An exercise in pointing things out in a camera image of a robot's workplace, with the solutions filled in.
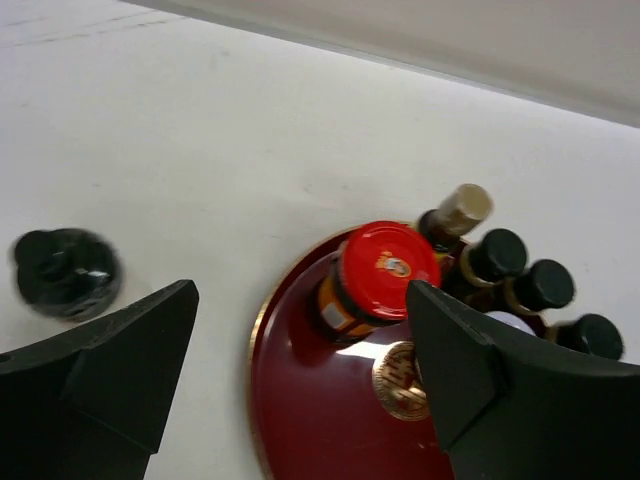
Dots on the black-cap white bottle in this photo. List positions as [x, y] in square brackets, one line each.
[69, 274]

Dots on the black-cap spice bottle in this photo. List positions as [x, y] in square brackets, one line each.
[591, 334]
[498, 255]
[547, 284]

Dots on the white-lid jar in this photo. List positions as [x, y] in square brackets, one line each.
[511, 320]

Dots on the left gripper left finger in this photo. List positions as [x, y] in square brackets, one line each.
[93, 402]

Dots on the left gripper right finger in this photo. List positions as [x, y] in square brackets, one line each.
[509, 405]

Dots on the small yellow-label brown bottle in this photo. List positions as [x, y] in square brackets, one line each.
[458, 214]

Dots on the round red lacquer tray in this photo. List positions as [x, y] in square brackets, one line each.
[322, 409]

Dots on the red-lid sauce jar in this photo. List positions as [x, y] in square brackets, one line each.
[368, 277]

